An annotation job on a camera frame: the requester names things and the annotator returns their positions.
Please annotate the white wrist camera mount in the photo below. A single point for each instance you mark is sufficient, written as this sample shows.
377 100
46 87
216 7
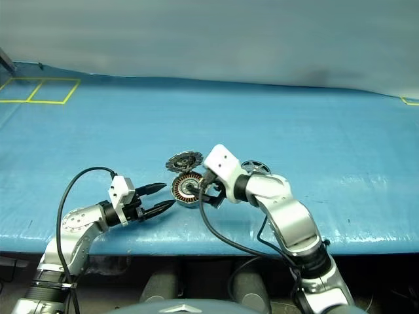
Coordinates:
222 163
119 193

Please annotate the grey rounded shape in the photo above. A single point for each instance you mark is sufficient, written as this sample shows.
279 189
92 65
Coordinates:
158 288

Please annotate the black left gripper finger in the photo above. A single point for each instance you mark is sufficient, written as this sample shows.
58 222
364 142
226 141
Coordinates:
158 209
150 189

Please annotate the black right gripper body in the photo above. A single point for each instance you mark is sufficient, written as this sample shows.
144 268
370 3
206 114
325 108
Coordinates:
220 195

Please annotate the silver motor end cover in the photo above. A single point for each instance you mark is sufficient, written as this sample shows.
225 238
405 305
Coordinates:
183 162

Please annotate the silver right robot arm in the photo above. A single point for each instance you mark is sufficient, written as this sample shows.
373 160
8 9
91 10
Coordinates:
288 212

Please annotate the silver motor bell housing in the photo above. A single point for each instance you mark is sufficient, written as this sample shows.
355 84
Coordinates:
253 165

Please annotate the white backdrop board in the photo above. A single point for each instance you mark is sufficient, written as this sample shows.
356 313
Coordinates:
196 32

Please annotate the blue plastic table cover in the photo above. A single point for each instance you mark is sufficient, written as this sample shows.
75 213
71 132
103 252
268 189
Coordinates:
229 124

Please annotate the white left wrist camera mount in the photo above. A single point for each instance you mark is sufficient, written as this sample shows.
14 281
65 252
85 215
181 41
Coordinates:
119 193

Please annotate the silver motor housing copper windings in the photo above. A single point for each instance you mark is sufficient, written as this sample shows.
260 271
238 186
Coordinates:
178 190

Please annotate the silver metal bar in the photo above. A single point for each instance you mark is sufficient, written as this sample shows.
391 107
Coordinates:
6 62

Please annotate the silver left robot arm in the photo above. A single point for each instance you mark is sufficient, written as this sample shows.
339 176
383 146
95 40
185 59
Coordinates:
78 222

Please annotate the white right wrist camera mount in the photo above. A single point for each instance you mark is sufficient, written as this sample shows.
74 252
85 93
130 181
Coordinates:
222 163

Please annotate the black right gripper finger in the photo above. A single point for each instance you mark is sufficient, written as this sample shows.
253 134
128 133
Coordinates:
196 188
207 199

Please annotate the grey blue robot torso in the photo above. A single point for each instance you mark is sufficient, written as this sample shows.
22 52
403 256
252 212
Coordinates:
183 309

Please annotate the small black clip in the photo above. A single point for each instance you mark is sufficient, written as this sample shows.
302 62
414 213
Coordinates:
41 65

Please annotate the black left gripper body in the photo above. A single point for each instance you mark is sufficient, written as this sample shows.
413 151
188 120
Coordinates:
133 212

